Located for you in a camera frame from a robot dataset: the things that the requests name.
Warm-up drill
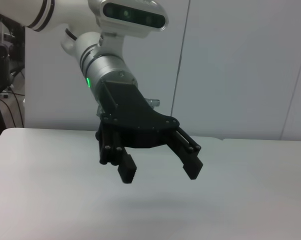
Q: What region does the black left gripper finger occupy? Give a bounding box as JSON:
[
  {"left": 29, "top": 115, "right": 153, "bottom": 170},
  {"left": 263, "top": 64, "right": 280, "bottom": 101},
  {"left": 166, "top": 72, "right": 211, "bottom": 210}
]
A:
[
  {"left": 165, "top": 126, "right": 204, "bottom": 181},
  {"left": 95, "top": 123, "right": 138, "bottom": 185}
]

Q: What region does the black hanging cable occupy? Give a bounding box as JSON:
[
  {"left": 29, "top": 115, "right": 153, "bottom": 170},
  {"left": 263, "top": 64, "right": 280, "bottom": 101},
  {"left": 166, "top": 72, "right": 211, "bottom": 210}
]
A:
[{"left": 0, "top": 69, "right": 26, "bottom": 129}]

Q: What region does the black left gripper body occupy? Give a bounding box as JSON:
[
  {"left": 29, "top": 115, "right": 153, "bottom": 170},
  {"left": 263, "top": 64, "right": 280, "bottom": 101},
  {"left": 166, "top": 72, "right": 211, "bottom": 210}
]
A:
[{"left": 95, "top": 80, "right": 181, "bottom": 150}]

